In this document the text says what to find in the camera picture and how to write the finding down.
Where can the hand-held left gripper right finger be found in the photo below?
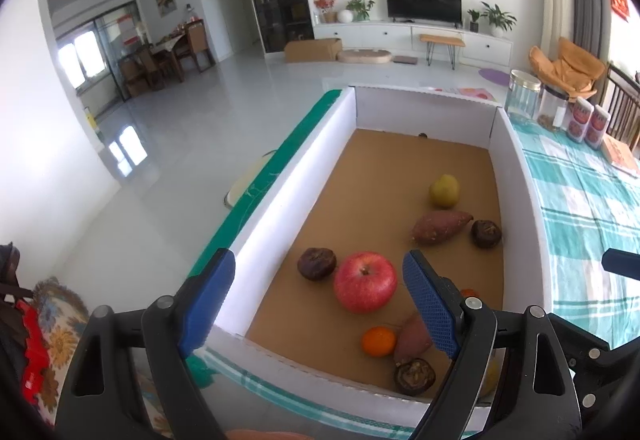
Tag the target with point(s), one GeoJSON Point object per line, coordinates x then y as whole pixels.
{"type": "Point", "coordinates": [430, 305]}

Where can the green leafy plant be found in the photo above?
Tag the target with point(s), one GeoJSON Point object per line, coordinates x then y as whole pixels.
{"type": "Point", "coordinates": [361, 8]}

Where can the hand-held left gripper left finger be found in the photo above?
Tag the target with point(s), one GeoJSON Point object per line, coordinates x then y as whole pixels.
{"type": "Point", "coordinates": [205, 305]}

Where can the glass jar with gold lid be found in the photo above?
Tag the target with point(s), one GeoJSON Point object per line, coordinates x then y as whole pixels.
{"type": "Point", "coordinates": [522, 95]}

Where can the purple round mat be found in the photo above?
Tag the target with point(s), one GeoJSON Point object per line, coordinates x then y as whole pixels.
{"type": "Point", "coordinates": [492, 75]}

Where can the dark brown round fruit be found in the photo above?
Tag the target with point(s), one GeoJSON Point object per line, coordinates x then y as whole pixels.
{"type": "Point", "coordinates": [486, 233]}
{"type": "Point", "coordinates": [316, 263]}
{"type": "Point", "coordinates": [414, 376]}

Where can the large potted plant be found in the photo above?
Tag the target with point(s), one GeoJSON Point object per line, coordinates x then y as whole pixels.
{"type": "Point", "coordinates": [496, 18]}

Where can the red and white can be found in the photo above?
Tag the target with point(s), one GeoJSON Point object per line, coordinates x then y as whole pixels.
{"type": "Point", "coordinates": [579, 120]}
{"type": "Point", "coordinates": [597, 128]}

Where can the wooden dining chair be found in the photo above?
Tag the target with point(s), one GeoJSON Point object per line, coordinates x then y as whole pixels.
{"type": "Point", "coordinates": [142, 70]}
{"type": "Point", "coordinates": [195, 43]}

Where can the red apple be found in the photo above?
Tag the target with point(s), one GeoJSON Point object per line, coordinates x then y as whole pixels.
{"type": "Point", "coordinates": [365, 282]}

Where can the orange mandarin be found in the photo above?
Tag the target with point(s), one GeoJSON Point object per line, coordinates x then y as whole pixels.
{"type": "Point", "coordinates": [379, 341]}

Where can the clear jar with black lid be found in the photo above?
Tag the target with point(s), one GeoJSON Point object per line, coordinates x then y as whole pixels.
{"type": "Point", "coordinates": [552, 108]}

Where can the white television cabinet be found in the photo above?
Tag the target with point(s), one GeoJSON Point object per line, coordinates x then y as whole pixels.
{"type": "Point", "coordinates": [415, 38]}

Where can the small potted plant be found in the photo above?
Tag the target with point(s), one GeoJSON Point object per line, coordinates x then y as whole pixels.
{"type": "Point", "coordinates": [474, 19]}

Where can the white round vase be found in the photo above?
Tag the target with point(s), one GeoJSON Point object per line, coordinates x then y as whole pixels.
{"type": "Point", "coordinates": [344, 16]}

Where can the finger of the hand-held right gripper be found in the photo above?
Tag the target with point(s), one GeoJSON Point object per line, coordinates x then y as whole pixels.
{"type": "Point", "coordinates": [622, 264]}
{"type": "Point", "coordinates": [595, 370]}

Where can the brown cardboard box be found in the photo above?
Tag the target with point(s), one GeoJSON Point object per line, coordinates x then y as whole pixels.
{"type": "Point", "coordinates": [312, 50]}

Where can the yellow floor sign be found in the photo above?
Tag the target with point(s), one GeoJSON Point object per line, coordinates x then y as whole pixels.
{"type": "Point", "coordinates": [91, 120]}

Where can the grey floor mat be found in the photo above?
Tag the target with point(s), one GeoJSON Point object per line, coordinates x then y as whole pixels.
{"type": "Point", "coordinates": [405, 60]}

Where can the large sweet potato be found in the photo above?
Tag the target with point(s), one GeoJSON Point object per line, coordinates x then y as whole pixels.
{"type": "Point", "coordinates": [440, 227]}

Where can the beige oval floor pad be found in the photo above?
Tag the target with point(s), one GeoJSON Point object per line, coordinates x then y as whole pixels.
{"type": "Point", "coordinates": [364, 55]}

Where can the red flowers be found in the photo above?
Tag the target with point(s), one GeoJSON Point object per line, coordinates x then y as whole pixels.
{"type": "Point", "coordinates": [326, 3]}

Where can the dark cloth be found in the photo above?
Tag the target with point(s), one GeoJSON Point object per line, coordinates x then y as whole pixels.
{"type": "Point", "coordinates": [10, 270]}

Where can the orange book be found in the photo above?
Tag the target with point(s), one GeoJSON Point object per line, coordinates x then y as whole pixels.
{"type": "Point", "coordinates": [620, 154]}

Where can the glass sliding door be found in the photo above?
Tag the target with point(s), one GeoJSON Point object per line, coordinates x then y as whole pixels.
{"type": "Point", "coordinates": [95, 55]}

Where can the beige covered standing unit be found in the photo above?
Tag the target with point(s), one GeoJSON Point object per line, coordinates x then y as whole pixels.
{"type": "Point", "coordinates": [557, 5]}

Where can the small wooden bench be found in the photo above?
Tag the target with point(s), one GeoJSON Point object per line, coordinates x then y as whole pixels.
{"type": "Point", "coordinates": [441, 39]}

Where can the wooden dining table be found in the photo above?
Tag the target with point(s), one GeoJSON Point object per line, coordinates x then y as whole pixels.
{"type": "Point", "coordinates": [167, 45]}

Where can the floral cushion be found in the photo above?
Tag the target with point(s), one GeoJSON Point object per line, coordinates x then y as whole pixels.
{"type": "Point", "coordinates": [55, 335]}

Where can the red cloth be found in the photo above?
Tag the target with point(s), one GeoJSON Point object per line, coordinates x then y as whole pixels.
{"type": "Point", "coordinates": [35, 350]}

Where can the dark wooden chair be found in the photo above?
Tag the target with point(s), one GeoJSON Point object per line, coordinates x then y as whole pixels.
{"type": "Point", "coordinates": [622, 103]}

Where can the black television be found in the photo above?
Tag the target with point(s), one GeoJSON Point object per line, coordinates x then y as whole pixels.
{"type": "Point", "coordinates": [423, 0]}

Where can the small reddish sweet potato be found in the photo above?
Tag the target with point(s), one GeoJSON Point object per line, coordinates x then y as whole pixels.
{"type": "Point", "coordinates": [412, 337]}

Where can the white cardboard box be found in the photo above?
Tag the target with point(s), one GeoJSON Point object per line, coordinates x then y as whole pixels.
{"type": "Point", "coordinates": [530, 220]}

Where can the orange cushioned chair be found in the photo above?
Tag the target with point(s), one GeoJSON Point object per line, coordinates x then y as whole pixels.
{"type": "Point", "coordinates": [567, 68]}

